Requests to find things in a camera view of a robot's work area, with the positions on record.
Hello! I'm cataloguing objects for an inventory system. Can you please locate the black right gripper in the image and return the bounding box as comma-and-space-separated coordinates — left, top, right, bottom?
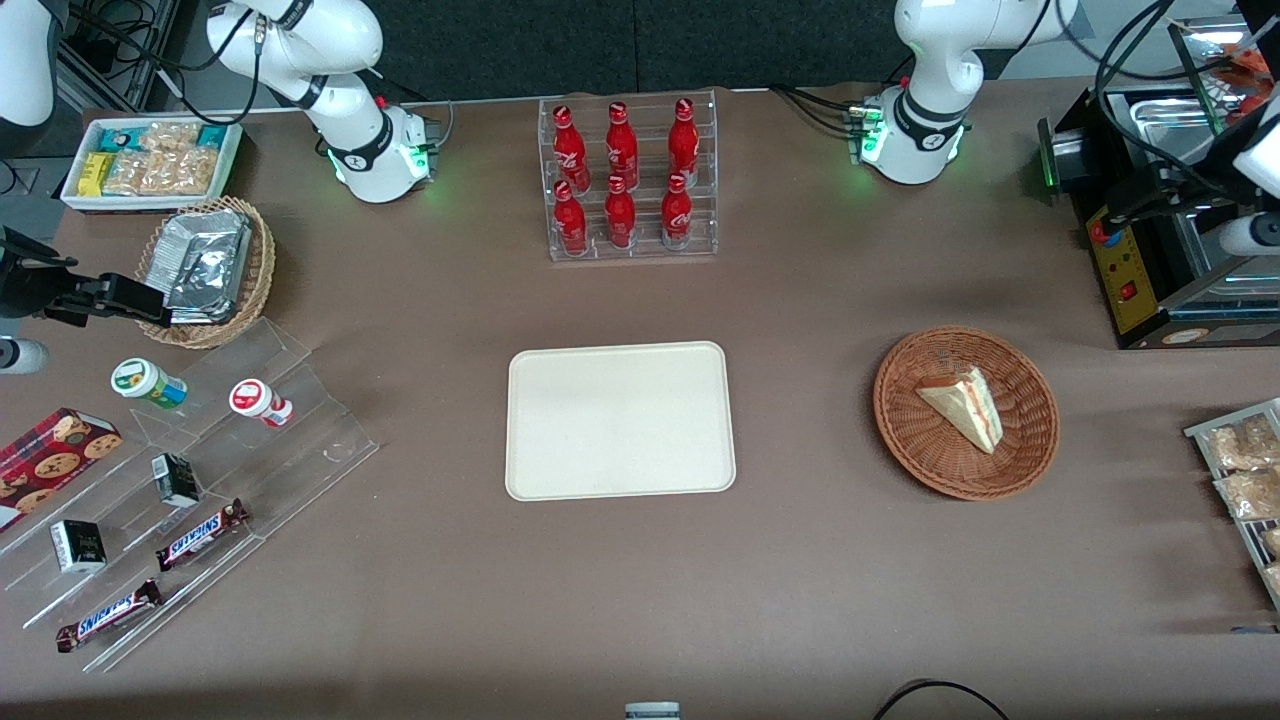
0, 228, 173, 328

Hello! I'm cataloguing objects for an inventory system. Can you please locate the brown wicker basket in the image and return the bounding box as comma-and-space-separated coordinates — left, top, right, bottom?
873, 326, 1061, 501

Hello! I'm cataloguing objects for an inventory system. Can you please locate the stack of foil trays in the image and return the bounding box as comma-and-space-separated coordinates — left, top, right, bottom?
160, 208, 253, 327

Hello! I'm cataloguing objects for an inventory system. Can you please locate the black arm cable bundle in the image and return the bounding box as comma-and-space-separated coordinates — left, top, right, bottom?
1095, 0, 1236, 179

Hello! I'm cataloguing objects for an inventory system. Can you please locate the red lid cup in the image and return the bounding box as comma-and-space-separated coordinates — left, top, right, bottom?
229, 378, 295, 429

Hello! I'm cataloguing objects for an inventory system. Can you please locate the tan wicker basket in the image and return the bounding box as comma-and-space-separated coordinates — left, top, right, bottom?
135, 196, 277, 350

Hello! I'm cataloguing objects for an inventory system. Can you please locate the triangular wrapped sandwich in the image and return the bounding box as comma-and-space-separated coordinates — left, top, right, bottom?
916, 367, 1004, 456

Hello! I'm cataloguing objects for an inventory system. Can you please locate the green lid cup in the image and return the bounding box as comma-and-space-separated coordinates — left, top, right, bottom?
110, 357, 189, 411

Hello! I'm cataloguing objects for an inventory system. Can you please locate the grey metal snack tray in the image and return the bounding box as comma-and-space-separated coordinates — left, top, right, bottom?
1184, 398, 1280, 613

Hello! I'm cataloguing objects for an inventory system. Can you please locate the red cola bottle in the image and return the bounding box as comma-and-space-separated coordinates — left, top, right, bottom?
604, 175, 637, 250
661, 172, 694, 249
605, 102, 640, 191
553, 105, 591, 193
553, 180, 589, 256
668, 97, 700, 187

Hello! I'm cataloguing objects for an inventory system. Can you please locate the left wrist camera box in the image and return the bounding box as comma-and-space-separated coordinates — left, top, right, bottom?
1218, 214, 1280, 258

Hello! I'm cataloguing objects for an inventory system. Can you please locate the black cable loop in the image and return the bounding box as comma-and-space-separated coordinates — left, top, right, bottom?
872, 679, 1013, 720

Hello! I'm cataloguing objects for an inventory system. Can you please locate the white rectangular snack tray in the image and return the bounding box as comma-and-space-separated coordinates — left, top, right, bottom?
60, 118, 244, 213

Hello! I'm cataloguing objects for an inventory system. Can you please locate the clear acrylic step display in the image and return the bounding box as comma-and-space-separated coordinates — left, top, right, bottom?
0, 318, 381, 673

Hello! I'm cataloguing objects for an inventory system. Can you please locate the snickers chocolate bar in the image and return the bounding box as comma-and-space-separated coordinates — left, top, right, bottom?
55, 578, 164, 653
155, 498, 250, 572

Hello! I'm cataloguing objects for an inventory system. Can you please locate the black sealing machine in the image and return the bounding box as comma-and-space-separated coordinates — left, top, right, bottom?
1038, 85, 1280, 351

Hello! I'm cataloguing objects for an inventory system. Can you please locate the clear cracker bag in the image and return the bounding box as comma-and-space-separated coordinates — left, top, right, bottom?
142, 148, 220, 197
140, 122, 202, 154
104, 150, 151, 197

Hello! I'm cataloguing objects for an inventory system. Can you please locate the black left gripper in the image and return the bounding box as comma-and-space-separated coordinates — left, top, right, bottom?
1108, 120, 1263, 223

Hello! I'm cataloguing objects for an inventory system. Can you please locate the beige plastic tray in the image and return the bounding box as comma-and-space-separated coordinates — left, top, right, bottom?
505, 341, 738, 502

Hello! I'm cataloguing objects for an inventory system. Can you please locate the small black carton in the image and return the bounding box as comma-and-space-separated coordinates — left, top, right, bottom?
151, 453, 202, 509
50, 519, 107, 574

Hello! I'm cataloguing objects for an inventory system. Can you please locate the red tartan cookie box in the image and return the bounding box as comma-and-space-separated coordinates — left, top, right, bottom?
0, 407, 124, 533

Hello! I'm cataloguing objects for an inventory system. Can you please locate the black base cable bundle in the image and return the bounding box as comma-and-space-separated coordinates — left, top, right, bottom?
770, 84, 863, 137

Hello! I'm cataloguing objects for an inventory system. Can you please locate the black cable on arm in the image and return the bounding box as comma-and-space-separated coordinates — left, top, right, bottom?
62, 0, 263, 126

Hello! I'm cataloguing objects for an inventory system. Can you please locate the clear acrylic bottle rack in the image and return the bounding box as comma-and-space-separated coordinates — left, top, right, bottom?
538, 88, 719, 263

